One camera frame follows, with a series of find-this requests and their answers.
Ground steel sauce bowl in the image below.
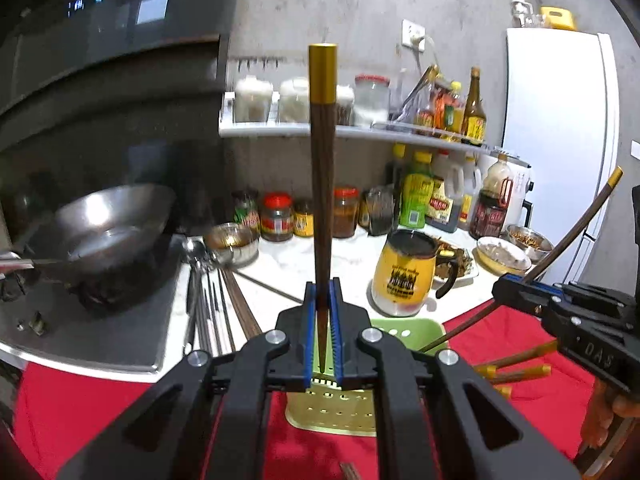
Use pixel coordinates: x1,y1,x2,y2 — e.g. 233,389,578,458
204,222,261,268

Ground person's right hand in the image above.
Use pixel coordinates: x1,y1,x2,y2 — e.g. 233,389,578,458
580,380,640,456

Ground plate of food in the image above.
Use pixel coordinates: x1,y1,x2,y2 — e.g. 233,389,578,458
432,240,479,283

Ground gas stove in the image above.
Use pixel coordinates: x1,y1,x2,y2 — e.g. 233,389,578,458
0,235,193,376

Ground red-lidded orange sauce jar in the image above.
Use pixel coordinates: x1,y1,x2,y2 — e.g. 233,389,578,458
332,187,360,239

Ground dark soy sauce jug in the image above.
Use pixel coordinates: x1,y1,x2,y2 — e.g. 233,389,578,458
469,155,516,239

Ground white wall socket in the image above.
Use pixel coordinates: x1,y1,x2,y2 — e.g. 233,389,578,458
401,19,426,53

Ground gold-rimmed bowl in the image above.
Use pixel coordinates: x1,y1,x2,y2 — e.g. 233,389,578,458
476,236,532,276

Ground yellow oil bottle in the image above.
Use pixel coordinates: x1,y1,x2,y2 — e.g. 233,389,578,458
445,82,466,141

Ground white rice cooker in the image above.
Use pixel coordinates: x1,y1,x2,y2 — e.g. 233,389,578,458
492,147,535,228

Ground black range hood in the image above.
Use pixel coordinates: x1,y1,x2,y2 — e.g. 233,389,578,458
0,0,236,151

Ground green plastic utensil holder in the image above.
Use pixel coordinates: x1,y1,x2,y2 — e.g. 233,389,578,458
285,317,449,437

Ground bundle of bamboo chopsticks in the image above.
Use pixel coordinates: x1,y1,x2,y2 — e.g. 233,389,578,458
222,267,263,341

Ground row of brown chopsticks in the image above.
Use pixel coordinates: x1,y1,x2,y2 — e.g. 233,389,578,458
339,340,561,480

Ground small yellow-label jar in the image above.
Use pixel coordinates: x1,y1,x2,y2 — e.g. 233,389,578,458
293,200,315,237

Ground gold-tipped wooden chopstick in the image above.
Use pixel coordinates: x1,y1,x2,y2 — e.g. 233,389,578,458
417,166,624,353
307,44,338,371

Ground dark bottle with yellow cap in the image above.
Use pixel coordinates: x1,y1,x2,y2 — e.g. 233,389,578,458
391,144,407,201

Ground clear glass jar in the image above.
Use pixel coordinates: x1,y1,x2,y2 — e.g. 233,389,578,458
354,75,390,128

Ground steel wok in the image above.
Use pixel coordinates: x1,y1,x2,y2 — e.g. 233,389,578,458
0,183,178,291

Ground slim oil jug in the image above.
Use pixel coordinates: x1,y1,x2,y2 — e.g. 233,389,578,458
460,156,483,231

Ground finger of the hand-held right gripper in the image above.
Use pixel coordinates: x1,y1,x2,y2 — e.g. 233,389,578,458
491,280,566,328
502,274,626,308

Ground red tablecloth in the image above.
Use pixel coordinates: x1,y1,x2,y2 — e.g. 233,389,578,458
12,300,616,480

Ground metal hook rail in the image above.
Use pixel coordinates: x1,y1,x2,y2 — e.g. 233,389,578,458
237,57,281,73

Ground steel bowl with food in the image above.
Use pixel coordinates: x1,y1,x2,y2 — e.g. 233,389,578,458
506,224,555,263

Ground red-lidded dark sauce jar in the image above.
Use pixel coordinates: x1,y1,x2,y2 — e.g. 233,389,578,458
260,192,295,242

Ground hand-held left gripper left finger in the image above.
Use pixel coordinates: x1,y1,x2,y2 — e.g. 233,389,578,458
55,281,321,480

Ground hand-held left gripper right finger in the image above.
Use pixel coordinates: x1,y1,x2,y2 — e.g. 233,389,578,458
327,277,583,480

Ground metal tongs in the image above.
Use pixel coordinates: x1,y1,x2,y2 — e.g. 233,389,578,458
390,65,441,123

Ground bundle of metal chopsticks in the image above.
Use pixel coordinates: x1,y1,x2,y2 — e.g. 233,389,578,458
197,265,236,356

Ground small red-label bottle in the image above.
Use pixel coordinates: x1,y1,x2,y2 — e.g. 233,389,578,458
415,95,437,136

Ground white-lidded spice jar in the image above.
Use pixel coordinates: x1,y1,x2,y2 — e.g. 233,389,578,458
234,76,273,123
336,85,356,125
278,77,311,123

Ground green-label bottle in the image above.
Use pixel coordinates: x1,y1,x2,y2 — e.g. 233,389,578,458
400,151,434,231

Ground yellow mug with black handle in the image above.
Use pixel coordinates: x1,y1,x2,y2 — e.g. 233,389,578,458
371,230,461,318

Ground white wall shelf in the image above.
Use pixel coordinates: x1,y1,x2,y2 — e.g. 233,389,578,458
218,92,501,158

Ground large oil jug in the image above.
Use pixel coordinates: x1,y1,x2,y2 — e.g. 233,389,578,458
425,152,473,233

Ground tall brown sauce bottle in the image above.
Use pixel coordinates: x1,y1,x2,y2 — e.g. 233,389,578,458
462,66,487,146

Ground yellow box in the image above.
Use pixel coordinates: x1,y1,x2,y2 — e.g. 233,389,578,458
540,6,576,31

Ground steel ladle with black handle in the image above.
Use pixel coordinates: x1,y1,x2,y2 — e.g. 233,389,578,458
182,237,208,356

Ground white refrigerator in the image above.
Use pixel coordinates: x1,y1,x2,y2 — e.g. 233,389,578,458
502,27,621,281

